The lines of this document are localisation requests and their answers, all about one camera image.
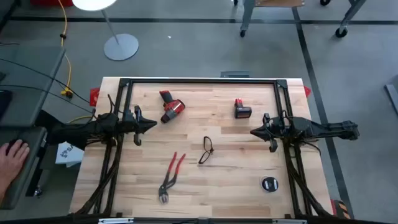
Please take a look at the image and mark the red black drill battery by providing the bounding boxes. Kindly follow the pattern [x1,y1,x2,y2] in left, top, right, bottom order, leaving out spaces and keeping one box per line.
[234,98,252,119]

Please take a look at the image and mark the white floor lamp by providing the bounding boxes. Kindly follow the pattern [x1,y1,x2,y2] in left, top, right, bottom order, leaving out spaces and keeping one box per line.
[72,0,140,62]

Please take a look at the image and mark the clear black safety glasses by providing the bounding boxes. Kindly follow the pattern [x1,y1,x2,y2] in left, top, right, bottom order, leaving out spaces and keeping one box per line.
[198,136,215,165]

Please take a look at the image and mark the orange black striped block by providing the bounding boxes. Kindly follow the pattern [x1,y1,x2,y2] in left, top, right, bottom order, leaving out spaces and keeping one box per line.
[330,198,352,220]

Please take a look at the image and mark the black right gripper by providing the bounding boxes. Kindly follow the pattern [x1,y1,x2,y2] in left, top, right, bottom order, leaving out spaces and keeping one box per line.
[250,113,282,153]

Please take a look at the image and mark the grey desk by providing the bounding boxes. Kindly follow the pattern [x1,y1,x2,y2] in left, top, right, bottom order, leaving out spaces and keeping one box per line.
[0,45,67,128]
[0,126,48,210]

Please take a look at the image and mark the red black cordless drill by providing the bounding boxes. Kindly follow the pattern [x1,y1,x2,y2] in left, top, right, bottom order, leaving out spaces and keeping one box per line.
[159,90,187,124]

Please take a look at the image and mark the black keyboard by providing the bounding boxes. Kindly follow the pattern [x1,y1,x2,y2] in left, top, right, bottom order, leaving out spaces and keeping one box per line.
[0,89,13,122]

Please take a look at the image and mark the red handled pliers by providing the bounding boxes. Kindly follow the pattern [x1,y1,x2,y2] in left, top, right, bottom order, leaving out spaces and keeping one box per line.
[157,151,187,205]

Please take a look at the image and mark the white printed box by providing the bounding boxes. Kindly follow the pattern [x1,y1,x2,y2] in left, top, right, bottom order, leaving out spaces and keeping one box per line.
[55,141,85,168]

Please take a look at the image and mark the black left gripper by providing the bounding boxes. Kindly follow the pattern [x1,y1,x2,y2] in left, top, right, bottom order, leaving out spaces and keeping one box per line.
[123,105,158,147]

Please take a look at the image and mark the grey metal panel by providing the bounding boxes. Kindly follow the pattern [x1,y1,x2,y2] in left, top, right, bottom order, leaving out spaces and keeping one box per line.
[384,74,398,116]

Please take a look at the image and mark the red object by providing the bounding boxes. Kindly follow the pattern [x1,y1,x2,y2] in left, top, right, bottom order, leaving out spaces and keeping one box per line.
[29,0,74,7]

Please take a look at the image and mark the black cord spool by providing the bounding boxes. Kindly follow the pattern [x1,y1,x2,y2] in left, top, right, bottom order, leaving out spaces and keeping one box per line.
[261,175,279,194]

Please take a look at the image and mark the yellow cable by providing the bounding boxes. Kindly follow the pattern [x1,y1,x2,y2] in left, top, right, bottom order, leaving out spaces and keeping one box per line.
[57,0,94,124]

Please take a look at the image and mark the person's hand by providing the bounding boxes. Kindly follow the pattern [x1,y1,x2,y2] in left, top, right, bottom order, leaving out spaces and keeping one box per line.
[0,139,31,200]

